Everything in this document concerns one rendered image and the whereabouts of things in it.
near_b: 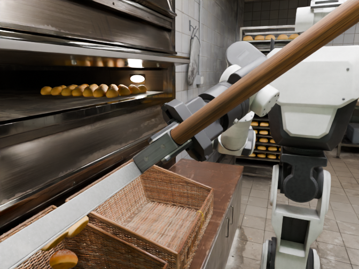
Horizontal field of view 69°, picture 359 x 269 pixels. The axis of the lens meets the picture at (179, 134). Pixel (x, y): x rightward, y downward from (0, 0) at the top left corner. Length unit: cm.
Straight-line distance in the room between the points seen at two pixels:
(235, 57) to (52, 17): 66
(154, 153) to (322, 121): 53
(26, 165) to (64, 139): 20
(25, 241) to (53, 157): 80
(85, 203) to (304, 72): 65
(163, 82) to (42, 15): 118
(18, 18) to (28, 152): 43
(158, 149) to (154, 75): 166
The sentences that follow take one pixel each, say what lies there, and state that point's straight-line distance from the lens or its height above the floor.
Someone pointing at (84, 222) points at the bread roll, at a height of 84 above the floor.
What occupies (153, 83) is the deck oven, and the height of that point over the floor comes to 124.
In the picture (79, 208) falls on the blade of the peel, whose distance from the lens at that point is 37.
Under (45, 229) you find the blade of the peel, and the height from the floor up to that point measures 117.
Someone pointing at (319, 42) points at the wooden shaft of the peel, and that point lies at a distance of 39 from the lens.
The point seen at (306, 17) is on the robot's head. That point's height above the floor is 148.
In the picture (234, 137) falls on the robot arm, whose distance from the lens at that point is 70.
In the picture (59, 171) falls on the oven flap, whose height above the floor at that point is 96.
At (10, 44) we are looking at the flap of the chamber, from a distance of 80.
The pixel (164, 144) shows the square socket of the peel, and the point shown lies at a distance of 44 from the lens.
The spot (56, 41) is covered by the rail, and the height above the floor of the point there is 142.
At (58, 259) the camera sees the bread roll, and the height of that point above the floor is 73.
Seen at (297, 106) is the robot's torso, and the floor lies 124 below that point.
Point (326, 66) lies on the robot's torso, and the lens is 82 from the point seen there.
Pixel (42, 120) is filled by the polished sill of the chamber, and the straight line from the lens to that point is 105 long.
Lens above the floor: 134
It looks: 14 degrees down
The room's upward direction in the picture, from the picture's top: straight up
